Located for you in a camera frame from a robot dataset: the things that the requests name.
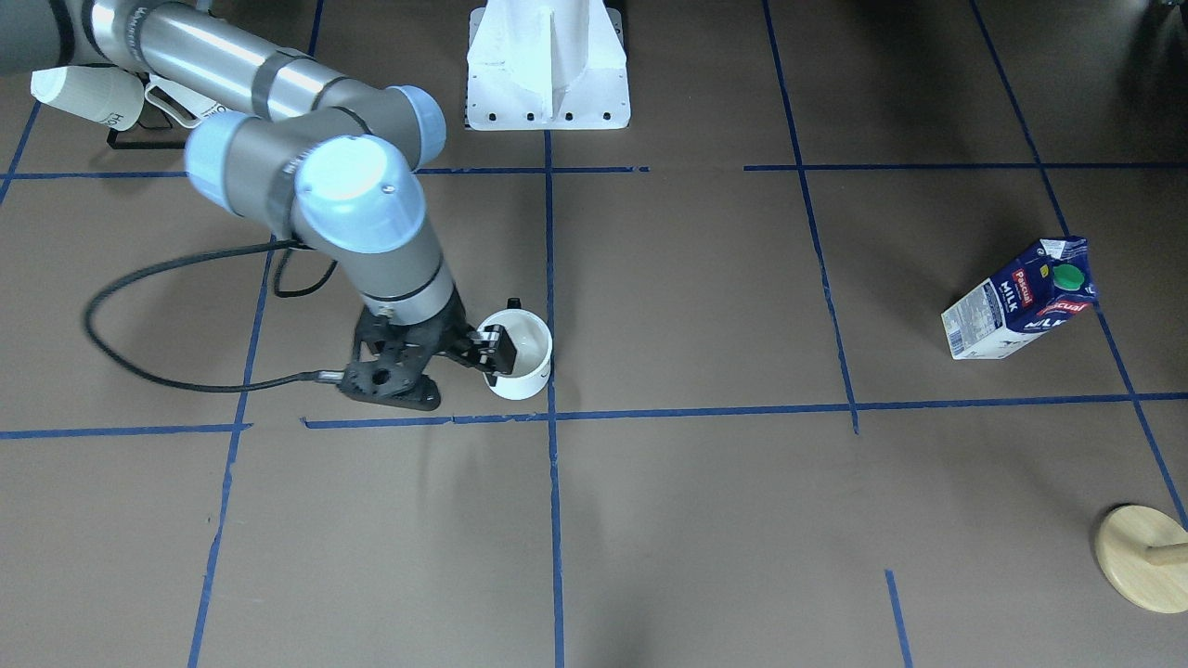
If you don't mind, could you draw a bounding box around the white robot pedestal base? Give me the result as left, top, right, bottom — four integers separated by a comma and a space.
465, 1, 632, 132

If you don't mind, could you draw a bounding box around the blue white milk carton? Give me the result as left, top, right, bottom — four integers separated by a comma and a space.
941, 237, 1098, 360

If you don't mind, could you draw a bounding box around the wooden stand with round base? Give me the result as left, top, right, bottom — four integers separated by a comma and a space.
1093, 505, 1187, 615

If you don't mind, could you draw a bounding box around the white mug black handle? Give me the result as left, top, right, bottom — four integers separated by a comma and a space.
478, 300, 552, 401

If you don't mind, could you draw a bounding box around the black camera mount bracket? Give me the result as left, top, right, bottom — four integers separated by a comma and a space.
336, 358, 442, 412

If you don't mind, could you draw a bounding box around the black wire mug rack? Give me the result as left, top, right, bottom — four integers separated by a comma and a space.
105, 78, 200, 149

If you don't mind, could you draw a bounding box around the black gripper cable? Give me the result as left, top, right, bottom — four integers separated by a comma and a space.
84, 239, 346, 393

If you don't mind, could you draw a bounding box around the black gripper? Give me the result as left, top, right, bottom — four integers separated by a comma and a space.
350, 292, 518, 383

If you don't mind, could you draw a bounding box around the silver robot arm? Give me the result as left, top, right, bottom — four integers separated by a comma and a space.
4, 1, 518, 396

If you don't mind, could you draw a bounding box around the white ribbed mug on rack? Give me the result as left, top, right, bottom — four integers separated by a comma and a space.
30, 65, 145, 132

